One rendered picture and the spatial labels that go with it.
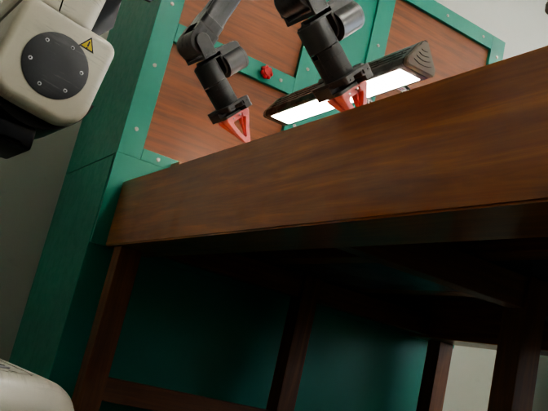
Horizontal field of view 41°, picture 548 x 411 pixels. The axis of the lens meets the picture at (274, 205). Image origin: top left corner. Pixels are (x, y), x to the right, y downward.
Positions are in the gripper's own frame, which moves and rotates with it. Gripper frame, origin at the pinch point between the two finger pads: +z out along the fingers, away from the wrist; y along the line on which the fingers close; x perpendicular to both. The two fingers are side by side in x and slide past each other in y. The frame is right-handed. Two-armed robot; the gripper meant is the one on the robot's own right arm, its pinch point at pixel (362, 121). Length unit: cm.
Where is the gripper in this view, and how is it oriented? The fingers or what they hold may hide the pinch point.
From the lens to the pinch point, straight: 132.7
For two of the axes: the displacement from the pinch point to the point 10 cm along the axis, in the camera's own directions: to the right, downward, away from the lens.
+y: -5.1, 0.9, 8.5
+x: -7.1, 5.2, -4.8
